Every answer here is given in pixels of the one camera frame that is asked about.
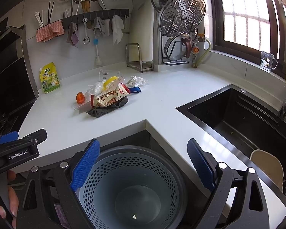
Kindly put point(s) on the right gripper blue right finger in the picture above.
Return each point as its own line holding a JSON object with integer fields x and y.
{"x": 202, "y": 164}

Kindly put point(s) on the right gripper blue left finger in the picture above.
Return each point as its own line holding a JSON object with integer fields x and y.
{"x": 84, "y": 165}

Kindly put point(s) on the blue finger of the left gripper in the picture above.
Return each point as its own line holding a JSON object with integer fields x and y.
{"x": 12, "y": 136}
{"x": 36, "y": 138}

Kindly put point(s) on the dark grey rag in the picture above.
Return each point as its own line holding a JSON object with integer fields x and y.
{"x": 98, "y": 112}

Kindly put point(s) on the orange peel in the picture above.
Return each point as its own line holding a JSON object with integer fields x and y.
{"x": 80, "y": 98}

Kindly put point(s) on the red snack wrapper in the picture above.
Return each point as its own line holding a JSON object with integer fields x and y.
{"x": 109, "y": 98}

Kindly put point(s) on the clear plastic cup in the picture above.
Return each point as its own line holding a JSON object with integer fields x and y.
{"x": 104, "y": 75}

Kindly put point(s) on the yellow plastic lid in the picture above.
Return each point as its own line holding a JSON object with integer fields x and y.
{"x": 108, "y": 81}

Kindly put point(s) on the clear plastic bag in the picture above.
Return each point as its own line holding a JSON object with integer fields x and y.
{"x": 95, "y": 89}

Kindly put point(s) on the grey perforated trash basket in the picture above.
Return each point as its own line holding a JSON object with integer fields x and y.
{"x": 133, "y": 187}

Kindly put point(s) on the black kitchen sink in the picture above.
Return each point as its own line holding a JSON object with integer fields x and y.
{"x": 241, "y": 122}

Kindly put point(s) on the person's left hand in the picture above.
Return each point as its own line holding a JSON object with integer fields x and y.
{"x": 13, "y": 199}

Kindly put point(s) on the black range hood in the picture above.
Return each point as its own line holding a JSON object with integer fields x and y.
{"x": 18, "y": 90}

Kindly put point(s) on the yellow seasoning pouch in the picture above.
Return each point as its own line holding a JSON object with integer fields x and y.
{"x": 49, "y": 78}

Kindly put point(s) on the beige dish in sink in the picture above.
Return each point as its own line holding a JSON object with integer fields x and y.
{"x": 270, "y": 165}

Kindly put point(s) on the purple grey cloth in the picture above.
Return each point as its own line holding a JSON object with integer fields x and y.
{"x": 72, "y": 38}

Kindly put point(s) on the pink dishcloth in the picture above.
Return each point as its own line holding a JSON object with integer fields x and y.
{"x": 49, "y": 31}

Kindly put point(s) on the steel ladle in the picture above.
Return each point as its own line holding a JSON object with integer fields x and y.
{"x": 86, "y": 39}

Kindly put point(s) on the steel cutting board rack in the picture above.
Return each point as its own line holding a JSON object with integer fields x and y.
{"x": 139, "y": 57}

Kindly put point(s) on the black pot lid rack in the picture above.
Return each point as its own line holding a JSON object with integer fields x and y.
{"x": 165, "y": 61}

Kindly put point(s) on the glass pot lid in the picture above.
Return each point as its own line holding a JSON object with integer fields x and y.
{"x": 177, "y": 47}

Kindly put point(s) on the grey hanging cloth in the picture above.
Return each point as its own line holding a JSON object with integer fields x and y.
{"x": 101, "y": 27}

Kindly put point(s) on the glass mug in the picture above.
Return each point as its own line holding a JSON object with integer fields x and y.
{"x": 267, "y": 61}

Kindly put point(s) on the white hanging cloth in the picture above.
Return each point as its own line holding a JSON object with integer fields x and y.
{"x": 117, "y": 27}

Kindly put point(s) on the white cutting board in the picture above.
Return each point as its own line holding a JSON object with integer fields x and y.
{"x": 141, "y": 29}

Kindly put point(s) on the perforated steel steamer plate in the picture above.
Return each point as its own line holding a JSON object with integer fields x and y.
{"x": 181, "y": 16}

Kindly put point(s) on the blue handled bottle brush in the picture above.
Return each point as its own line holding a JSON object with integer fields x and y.
{"x": 98, "y": 61}

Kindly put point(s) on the black wall hook rail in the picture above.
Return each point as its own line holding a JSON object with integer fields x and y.
{"x": 103, "y": 14}

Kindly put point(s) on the window frame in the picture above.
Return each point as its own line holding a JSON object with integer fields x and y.
{"x": 246, "y": 28}

